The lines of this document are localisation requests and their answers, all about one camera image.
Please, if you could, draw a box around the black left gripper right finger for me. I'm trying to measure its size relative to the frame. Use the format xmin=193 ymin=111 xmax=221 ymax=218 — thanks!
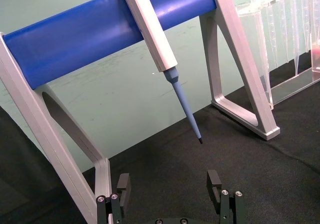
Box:
xmin=206 ymin=169 xmax=246 ymax=224

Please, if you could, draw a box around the white pipette with blue shaft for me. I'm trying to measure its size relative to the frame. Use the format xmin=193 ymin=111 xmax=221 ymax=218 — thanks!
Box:
xmin=117 ymin=0 xmax=204 ymax=145

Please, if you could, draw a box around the pink translucent container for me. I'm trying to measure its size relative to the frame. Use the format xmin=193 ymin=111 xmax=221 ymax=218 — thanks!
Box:
xmin=310 ymin=47 xmax=320 ymax=73

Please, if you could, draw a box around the black table cloth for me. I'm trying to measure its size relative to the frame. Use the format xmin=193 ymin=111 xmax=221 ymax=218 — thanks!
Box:
xmin=0 ymin=50 xmax=320 ymax=224

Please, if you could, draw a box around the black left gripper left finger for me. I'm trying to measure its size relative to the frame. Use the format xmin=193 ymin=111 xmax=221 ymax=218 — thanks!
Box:
xmin=96 ymin=173 xmax=132 ymax=224

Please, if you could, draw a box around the clear plastic rack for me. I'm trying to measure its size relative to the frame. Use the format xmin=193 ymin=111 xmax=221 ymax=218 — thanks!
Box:
xmin=234 ymin=0 xmax=320 ymax=110

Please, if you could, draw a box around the grey stand with blue bar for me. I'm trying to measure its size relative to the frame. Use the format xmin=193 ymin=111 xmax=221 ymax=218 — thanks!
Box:
xmin=0 ymin=0 xmax=281 ymax=224

